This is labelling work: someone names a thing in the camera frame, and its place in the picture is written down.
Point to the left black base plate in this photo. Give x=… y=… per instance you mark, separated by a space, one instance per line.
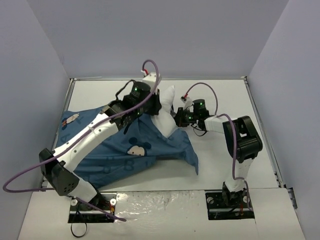
x=82 y=213

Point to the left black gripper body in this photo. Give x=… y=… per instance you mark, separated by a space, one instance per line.
x=155 y=105

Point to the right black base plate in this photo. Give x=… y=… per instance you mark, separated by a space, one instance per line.
x=218 y=209

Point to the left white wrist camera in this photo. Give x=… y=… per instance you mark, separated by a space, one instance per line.
x=150 y=78

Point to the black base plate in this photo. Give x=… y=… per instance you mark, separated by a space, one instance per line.
x=218 y=209
x=82 y=213

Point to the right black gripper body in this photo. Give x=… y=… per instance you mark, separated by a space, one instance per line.
x=179 y=117

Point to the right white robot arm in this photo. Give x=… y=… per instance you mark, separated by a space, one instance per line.
x=242 y=141

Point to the aluminium table edge rail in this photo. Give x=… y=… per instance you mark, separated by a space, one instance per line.
x=62 y=121

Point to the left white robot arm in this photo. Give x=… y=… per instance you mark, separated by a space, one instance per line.
x=58 y=165

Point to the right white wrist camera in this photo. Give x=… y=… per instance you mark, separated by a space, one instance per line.
x=188 y=102

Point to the blue cartoon print pillowcase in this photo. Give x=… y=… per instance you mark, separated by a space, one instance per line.
x=133 y=150

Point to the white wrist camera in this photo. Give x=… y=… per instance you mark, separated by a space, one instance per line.
x=150 y=78
x=188 y=102

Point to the white pillow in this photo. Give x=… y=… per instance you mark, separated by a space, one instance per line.
x=164 y=121

